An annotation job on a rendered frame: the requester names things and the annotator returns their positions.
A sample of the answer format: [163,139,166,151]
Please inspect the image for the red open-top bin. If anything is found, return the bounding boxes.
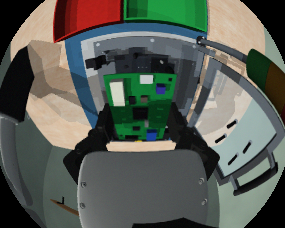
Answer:
[53,0,124,43]

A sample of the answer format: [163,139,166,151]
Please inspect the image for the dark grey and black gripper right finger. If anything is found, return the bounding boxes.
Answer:
[167,102,220,181]

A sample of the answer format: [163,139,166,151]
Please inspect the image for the green bin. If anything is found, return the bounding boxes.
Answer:
[124,0,207,32]

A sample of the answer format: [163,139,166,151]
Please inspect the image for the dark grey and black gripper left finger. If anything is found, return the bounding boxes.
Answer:
[63,103,114,185]

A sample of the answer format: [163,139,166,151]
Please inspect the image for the green circuit board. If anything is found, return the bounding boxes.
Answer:
[103,72,177,141]

